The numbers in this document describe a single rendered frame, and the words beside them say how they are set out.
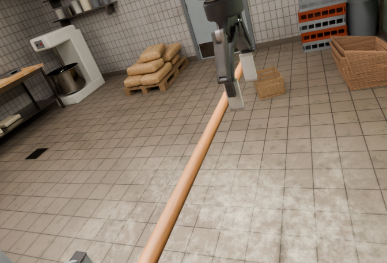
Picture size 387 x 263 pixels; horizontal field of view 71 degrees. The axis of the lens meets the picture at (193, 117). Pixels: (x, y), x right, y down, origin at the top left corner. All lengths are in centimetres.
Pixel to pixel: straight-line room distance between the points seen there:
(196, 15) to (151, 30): 101
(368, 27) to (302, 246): 342
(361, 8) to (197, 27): 259
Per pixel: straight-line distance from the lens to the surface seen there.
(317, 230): 195
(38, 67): 564
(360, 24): 458
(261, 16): 507
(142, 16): 574
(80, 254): 95
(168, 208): 53
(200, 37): 535
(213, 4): 54
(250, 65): 67
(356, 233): 196
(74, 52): 603
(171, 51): 506
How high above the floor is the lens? 156
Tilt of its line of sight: 27 degrees down
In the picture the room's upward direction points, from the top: 19 degrees counter-clockwise
